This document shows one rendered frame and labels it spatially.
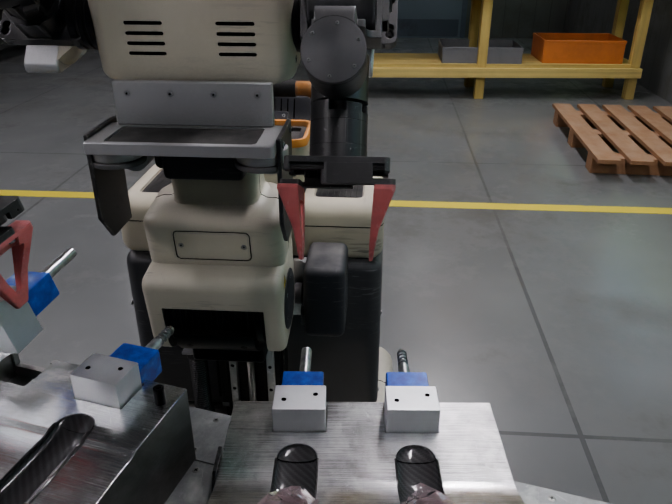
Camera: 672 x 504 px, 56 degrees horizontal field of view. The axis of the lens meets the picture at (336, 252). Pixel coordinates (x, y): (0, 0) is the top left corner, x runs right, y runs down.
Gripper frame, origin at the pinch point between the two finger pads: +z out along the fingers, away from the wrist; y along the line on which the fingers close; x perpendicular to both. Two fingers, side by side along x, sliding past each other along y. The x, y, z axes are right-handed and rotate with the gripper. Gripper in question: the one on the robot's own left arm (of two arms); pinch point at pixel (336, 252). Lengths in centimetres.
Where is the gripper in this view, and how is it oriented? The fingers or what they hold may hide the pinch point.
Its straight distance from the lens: 63.5
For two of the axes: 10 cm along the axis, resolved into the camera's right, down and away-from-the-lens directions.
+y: 10.0, 0.2, -0.5
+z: -0.2, 10.0, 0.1
